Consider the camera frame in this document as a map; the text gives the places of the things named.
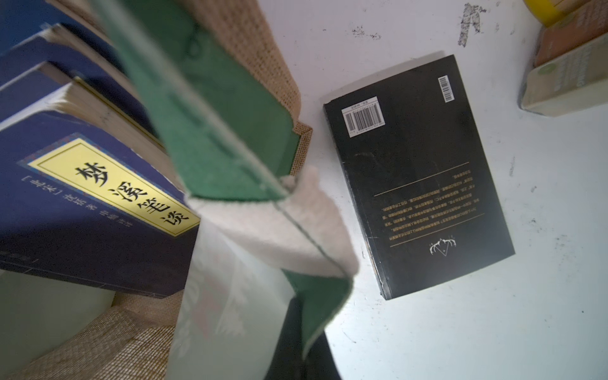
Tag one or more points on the burlap canvas bag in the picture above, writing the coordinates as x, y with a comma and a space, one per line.
272, 262

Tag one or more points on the black paperback book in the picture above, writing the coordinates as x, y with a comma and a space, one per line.
418, 176

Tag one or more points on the navy book yellow label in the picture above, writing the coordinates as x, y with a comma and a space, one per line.
87, 196

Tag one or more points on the navy blue book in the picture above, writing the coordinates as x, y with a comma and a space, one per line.
53, 58

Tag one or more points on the brown cover book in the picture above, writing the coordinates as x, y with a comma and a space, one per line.
579, 27

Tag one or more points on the yellow bowl with buns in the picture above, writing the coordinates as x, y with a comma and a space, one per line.
549, 12

